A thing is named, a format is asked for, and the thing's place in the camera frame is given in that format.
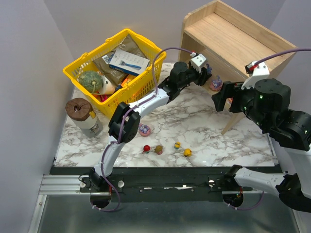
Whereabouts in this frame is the yellow blue minion toy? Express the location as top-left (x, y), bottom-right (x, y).
top-left (174, 141), bottom-right (181, 150)

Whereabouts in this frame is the olive brown toy figure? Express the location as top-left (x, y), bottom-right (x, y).
top-left (154, 145), bottom-right (163, 155)

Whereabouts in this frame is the bunny holding strawberry cake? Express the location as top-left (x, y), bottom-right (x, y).
top-left (207, 64), bottom-right (212, 73)

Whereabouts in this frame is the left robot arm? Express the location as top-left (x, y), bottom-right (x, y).
top-left (89, 62), bottom-right (212, 190)

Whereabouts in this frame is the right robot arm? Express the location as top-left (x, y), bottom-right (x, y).
top-left (212, 79), bottom-right (311, 213)

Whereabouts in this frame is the wooden shelf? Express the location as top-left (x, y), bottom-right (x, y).
top-left (177, 0), bottom-right (298, 135)

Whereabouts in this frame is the yellow plastic basket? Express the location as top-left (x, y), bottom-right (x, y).
top-left (63, 29), bottom-right (166, 118)

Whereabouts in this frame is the yellow duck toy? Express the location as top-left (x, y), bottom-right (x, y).
top-left (183, 149), bottom-right (192, 157)

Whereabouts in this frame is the brown foil bag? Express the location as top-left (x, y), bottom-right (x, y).
top-left (93, 35), bottom-right (150, 86)

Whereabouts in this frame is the blue razor package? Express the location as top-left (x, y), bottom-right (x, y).
top-left (109, 49), bottom-right (150, 76)

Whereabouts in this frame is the red round toy figure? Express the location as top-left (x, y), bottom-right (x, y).
top-left (142, 145), bottom-right (151, 154)

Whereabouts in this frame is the white orange plush toy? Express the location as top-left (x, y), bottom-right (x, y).
top-left (98, 75), bottom-right (116, 95)

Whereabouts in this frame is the red snack packet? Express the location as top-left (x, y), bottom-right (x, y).
top-left (99, 95), bottom-right (109, 102)

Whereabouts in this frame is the green melon toy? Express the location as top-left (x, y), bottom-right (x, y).
top-left (77, 70), bottom-right (104, 93)

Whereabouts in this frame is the brown lid white canister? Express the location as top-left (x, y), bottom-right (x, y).
top-left (65, 98), bottom-right (103, 138)

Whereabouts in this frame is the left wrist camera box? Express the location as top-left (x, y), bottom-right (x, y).
top-left (190, 52), bottom-right (207, 73)

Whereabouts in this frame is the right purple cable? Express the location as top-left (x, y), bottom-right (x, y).
top-left (225, 48), bottom-right (311, 211)

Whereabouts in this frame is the purple cable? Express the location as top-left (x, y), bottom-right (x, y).
top-left (225, 48), bottom-right (311, 211)
top-left (91, 47), bottom-right (196, 212)

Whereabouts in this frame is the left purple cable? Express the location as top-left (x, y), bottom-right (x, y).
top-left (91, 47), bottom-right (196, 212)

